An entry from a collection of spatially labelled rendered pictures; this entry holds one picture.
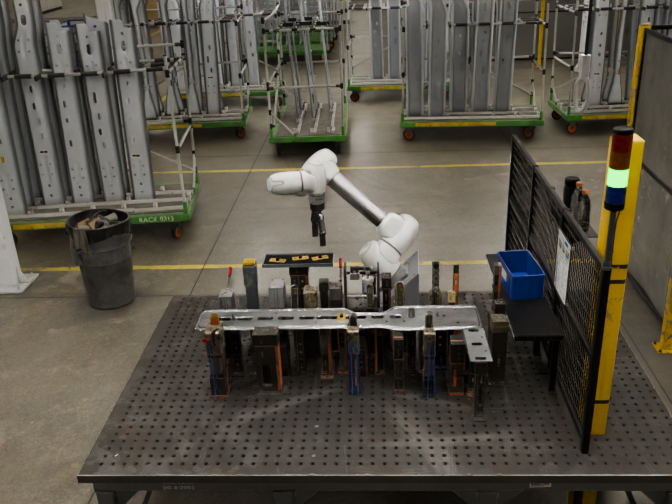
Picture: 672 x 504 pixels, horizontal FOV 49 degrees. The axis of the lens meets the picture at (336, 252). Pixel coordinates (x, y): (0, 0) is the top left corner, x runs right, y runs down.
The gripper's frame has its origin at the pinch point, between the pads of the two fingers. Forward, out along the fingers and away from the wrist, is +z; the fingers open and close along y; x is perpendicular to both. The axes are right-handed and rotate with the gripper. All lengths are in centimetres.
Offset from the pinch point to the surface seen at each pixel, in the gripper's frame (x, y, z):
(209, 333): -65, 38, 21
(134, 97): -65, -388, -5
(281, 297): -25.4, 15.1, 21.6
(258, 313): -38.1, 17.5, 26.9
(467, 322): 53, 64, 27
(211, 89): 57, -725, 61
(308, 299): -12.7, 20.0, 22.9
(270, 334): -38, 45, 24
